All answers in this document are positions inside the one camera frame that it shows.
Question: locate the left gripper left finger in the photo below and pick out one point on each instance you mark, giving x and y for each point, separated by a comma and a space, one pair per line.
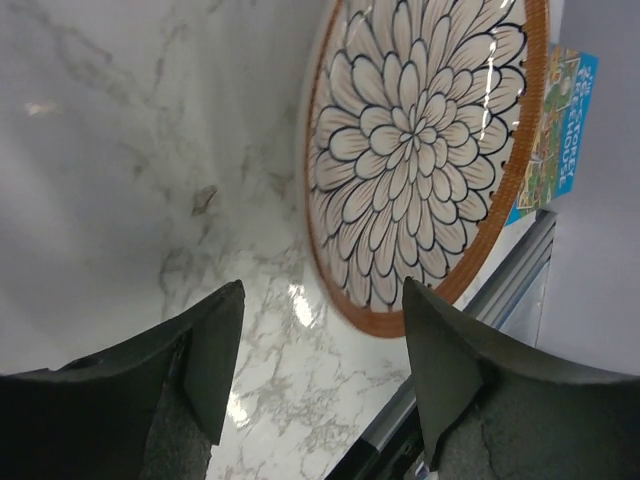
151, 407

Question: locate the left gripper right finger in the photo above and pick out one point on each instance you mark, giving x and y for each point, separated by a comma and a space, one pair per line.
492, 407

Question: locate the brown rim petal plate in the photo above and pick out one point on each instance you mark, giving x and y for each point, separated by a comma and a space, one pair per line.
417, 124

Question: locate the blue treehouse book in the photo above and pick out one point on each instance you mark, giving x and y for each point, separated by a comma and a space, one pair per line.
551, 170

